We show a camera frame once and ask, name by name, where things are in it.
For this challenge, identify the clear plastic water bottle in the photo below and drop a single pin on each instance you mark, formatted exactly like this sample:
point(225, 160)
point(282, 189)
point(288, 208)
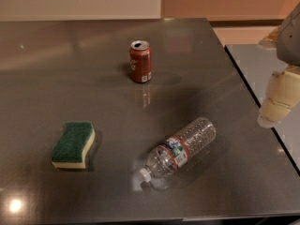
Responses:
point(175, 152)

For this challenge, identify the red soda can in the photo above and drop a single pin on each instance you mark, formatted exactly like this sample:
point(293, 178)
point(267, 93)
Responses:
point(140, 61)

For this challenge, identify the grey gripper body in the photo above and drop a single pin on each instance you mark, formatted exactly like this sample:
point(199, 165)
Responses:
point(290, 39)

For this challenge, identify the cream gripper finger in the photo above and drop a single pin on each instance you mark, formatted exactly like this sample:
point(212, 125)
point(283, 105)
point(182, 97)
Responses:
point(282, 95)

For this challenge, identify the green yellow sponge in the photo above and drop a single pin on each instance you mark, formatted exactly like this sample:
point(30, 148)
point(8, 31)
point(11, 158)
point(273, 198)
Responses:
point(73, 145)

